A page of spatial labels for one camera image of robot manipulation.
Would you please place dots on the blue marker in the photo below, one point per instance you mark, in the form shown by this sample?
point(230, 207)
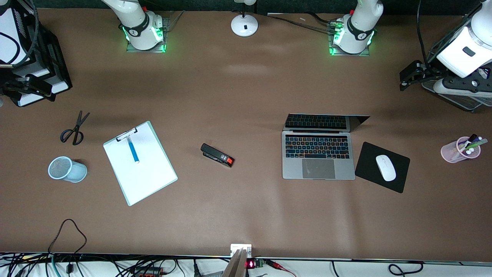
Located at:
point(133, 150)

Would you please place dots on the silver laptop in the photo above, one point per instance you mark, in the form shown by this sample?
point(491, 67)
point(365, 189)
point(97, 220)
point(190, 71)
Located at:
point(318, 161)

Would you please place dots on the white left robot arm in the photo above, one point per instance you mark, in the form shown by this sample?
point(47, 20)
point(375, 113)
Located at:
point(353, 27)

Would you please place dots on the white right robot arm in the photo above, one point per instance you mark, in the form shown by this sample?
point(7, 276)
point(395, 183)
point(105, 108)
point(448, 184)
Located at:
point(138, 27)

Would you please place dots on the black marker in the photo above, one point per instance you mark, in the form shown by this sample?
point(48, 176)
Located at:
point(472, 137)

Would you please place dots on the black document tray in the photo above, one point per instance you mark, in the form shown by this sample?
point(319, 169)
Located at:
point(57, 57)

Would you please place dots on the silver mesh tray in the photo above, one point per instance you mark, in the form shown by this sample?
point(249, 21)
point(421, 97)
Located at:
point(461, 100)

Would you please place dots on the black scissors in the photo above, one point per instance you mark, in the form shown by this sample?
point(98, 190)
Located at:
point(78, 125)

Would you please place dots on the pink mesh pen cup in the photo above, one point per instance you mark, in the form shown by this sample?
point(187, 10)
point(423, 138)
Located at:
point(447, 154)

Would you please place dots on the blue mesh pen cup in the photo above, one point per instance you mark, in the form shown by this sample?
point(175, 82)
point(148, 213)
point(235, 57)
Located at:
point(65, 170)

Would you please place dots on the green highlighter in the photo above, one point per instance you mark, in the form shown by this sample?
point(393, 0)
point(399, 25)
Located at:
point(476, 144)

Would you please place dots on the white computer mouse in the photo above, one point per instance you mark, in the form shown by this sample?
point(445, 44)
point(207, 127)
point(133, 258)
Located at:
point(385, 168)

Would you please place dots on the teal clipboard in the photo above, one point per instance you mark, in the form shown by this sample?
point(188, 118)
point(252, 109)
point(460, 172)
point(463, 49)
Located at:
point(127, 134)

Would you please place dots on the black mouse pad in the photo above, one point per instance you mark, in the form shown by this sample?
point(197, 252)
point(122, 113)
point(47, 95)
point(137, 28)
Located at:
point(369, 165)

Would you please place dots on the white round stand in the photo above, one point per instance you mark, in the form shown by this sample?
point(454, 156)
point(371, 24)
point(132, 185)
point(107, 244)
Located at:
point(244, 25)

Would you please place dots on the black red stapler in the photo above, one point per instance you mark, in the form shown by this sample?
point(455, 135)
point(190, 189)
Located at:
point(217, 155)

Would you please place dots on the orange connector block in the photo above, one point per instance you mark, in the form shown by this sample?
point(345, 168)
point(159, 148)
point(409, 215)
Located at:
point(148, 273)

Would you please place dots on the circuit board red display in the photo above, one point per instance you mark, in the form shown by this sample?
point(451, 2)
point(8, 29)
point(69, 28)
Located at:
point(254, 264)

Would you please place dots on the clear arm base plate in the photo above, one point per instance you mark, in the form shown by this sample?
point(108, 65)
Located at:
point(166, 23)
point(332, 50)

